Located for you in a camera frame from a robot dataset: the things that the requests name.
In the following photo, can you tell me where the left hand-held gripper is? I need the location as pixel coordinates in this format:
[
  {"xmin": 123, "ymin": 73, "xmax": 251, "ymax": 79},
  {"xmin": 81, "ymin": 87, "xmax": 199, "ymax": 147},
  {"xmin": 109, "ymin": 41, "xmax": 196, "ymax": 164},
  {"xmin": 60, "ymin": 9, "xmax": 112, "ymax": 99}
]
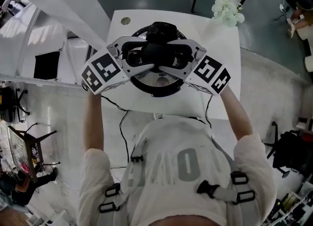
[{"xmin": 81, "ymin": 36, "xmax": 155, "ymax": 95}]

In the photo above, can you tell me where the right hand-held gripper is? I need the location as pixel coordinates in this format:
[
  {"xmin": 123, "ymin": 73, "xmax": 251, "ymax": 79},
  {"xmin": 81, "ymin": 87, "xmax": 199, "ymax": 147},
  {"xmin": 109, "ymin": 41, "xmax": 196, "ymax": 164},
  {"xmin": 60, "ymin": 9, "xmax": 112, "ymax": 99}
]
[{"xmin": 158, "ymin": 38, "xmax": 232, "ymax": 96}]

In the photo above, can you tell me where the black round pot lid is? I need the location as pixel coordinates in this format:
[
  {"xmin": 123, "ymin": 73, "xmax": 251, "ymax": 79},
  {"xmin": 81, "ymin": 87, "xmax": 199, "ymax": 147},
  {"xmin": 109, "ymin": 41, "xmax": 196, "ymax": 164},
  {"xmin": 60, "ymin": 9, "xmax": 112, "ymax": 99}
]
[{"xmin": 129, "ymin": 21, "xmax": 183, "ymax": 96}]

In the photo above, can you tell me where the person's right forearm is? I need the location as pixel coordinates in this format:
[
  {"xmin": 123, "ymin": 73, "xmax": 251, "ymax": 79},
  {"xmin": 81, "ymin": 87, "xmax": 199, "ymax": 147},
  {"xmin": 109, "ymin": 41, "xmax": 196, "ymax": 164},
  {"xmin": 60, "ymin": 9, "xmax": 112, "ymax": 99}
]
[{"xmin": 220, "ymin": 85, "xmax": 254, "ymax": 142}]

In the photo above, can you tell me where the person's left forearm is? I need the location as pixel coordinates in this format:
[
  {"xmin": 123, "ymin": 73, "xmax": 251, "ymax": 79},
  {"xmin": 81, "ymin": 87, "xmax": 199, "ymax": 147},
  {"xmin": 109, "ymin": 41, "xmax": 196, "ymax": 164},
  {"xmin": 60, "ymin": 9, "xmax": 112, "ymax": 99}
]
[{"xmin": 83, "ymin": 92, "xmax": 105, "ymax": 154}]

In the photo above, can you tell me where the white flower bouquet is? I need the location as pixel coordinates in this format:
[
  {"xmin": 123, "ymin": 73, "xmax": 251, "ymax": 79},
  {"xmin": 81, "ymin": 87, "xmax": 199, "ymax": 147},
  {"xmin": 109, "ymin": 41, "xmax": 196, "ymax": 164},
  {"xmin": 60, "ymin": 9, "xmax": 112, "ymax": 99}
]
[{"xmin": 211, "ymin": 0, "xmax": 246, "ymax": 28}]

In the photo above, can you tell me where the person's white shirt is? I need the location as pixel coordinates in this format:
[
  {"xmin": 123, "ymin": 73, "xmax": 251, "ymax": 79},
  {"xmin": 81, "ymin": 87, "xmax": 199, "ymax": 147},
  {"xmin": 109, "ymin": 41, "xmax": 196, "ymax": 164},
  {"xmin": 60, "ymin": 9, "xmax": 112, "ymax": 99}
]
[{"xmin": 77, "ymin": 117, "xmax": 277, "ymax": 226}]

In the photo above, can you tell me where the black cloth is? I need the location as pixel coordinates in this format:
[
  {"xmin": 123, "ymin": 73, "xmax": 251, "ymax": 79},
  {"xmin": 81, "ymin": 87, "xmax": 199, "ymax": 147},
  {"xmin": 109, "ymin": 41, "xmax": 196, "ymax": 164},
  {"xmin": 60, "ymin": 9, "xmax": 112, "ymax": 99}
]
[{"xmin": 33, "ymin": 51, "xmax": 61, "ymax": 80}]

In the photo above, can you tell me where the white metal rack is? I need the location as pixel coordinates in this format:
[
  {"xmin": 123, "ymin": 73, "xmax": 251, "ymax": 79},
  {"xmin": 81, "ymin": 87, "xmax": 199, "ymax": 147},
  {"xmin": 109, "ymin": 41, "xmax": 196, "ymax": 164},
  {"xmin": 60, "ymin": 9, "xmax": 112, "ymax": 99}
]
[{"xmin": 0, "ymin": 0, "xmax": 91, "ymax": 89}]

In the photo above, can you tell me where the black office chair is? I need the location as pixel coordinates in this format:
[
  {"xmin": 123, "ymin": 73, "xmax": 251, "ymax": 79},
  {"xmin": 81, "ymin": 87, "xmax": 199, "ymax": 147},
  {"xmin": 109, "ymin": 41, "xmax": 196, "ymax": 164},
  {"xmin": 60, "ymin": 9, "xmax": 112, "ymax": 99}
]
[
  {"xmin": 0, "ymin": 87, "xmax": 31, "ymax": 124},
  {"xmin": 263, "ymin": 121, "xmax": 291, "ymax": 179}
]

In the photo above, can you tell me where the grey chest harness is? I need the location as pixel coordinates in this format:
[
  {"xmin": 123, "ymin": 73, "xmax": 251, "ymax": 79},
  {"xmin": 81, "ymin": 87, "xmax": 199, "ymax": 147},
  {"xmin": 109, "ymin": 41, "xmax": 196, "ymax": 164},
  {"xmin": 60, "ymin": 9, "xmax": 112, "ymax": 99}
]
[{"xmin": 99, "ymin": 134, "xmax": 264, "ymax": 226}]

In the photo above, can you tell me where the black backpack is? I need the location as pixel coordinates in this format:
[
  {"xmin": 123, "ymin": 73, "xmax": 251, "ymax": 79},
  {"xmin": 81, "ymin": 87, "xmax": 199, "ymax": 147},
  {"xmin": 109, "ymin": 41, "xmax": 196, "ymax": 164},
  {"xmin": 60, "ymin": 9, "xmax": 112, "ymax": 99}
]
[{"xmin": 272, "ymin": 129, "xmax": 313, "ymax": 176}]

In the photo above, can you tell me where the glass coffee table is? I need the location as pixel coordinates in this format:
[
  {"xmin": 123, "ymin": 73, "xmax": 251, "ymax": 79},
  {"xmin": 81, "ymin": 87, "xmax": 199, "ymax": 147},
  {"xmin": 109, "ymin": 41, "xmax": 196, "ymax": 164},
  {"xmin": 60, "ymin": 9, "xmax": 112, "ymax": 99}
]
[{"xmin": 6, "ymin": 123, "xmax": 61, "ymax": 183}]

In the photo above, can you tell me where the black cable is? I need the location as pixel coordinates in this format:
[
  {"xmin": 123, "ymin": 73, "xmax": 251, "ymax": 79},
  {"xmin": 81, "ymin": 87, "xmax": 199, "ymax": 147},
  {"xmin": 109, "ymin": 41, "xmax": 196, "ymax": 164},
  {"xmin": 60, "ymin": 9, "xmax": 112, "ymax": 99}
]
[
  {"xmin": 101, "ymin": 94, "xmax": 137, "ymax": 169},
  {"xmin": 204, "ymin": 94, "xmax": 213, "ymax": 129}
]

